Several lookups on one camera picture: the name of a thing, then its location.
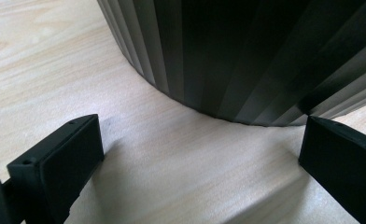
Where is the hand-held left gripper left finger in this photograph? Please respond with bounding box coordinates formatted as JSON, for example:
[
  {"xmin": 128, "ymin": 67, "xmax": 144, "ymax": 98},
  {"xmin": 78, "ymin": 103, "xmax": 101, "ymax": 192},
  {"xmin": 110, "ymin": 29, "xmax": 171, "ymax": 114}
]
[{"xmin": 7, "ymin": 113, "xmax": 106, "ymax": 224}]

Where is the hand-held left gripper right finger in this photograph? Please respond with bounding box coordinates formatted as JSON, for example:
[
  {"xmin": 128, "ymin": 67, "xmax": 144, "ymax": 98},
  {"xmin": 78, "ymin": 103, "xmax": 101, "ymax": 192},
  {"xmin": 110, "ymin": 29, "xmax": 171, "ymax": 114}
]
[{"xmin": 298, "ymin": 115, "xmax": 366, "ymax": 224}]

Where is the black ribbed trash bin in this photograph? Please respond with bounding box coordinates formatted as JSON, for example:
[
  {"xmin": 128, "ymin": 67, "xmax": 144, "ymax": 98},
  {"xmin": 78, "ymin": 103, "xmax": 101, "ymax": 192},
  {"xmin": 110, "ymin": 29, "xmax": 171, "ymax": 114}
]
[{"xmin": 96, "ymin": 0, "xmax": 366, "ymax": 128}]

